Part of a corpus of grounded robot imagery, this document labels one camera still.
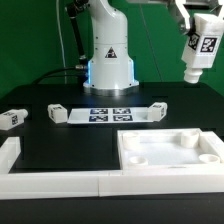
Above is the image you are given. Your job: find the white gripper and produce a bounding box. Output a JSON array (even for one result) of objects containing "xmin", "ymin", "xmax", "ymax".
[{"xmin": 175, "ymin": 0, "xmax": 224, "ymax": 35}]

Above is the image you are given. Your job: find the white square table top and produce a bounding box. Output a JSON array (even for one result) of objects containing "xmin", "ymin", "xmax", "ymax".
[{"xmin": 117, "ymin": 128, "xmax": 224, "ymax": 171}]

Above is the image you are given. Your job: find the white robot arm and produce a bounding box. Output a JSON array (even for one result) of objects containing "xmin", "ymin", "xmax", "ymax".
[{"xmin": 66, "ymin": 0, "xmax": 224, "ymax": 96}]

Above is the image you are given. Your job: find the white marker sheet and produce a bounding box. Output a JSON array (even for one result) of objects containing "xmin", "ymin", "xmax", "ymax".
[{"xmin": 68, "ymin": 107, "xmax": 151, "ymax": 124}]

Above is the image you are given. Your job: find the white U-shaped fence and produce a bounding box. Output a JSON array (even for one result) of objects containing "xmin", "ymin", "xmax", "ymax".
[{"xmin": 0, "ymin": 137, "xmax": 224, "ymax": 200}]

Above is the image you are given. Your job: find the white hanging cable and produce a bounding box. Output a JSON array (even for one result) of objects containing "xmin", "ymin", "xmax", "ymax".
[{"xmin": 55, "ymin": 0, "xmax": 68, "ymax": 85}]

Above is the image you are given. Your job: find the black cable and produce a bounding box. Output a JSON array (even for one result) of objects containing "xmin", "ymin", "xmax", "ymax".
[{"xmin": 31, "ymin": 64, "xmax": 89, "ymax": 86}]

